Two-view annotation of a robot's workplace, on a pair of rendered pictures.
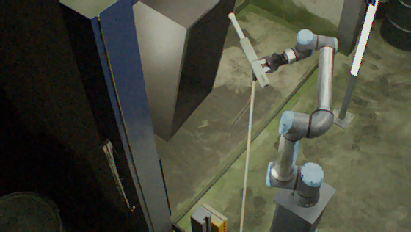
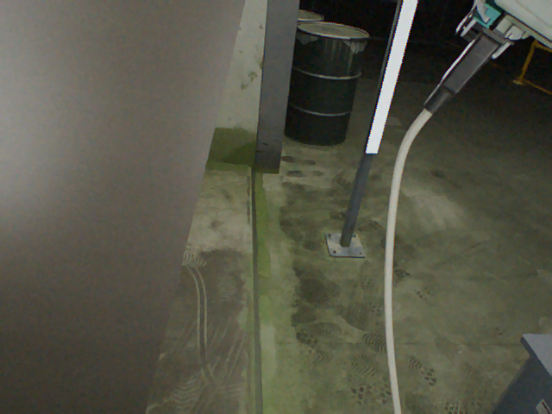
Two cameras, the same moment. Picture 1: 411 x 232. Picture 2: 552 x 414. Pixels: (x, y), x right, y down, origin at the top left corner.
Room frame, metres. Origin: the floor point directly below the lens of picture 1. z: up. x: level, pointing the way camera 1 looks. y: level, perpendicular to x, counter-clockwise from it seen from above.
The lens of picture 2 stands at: (1.59, 0.35, 1.39)
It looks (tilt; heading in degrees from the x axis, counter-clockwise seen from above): 33 degrees down; 312
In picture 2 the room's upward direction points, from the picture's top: 7 degrees clockwise
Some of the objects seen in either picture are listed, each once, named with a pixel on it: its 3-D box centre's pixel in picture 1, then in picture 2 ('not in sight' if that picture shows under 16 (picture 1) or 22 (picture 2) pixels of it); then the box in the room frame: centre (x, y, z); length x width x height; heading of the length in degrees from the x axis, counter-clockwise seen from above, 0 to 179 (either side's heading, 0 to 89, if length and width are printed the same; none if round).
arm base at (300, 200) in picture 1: (306, 190); not in sight; (1.36, -0.61, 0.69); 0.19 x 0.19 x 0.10
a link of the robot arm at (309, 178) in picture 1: (309, 179); not in sight; (1.36, -0.61, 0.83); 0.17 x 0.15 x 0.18; 76
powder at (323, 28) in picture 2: not in sight; (331, 31); (3.63, -2.27, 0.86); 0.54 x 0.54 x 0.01
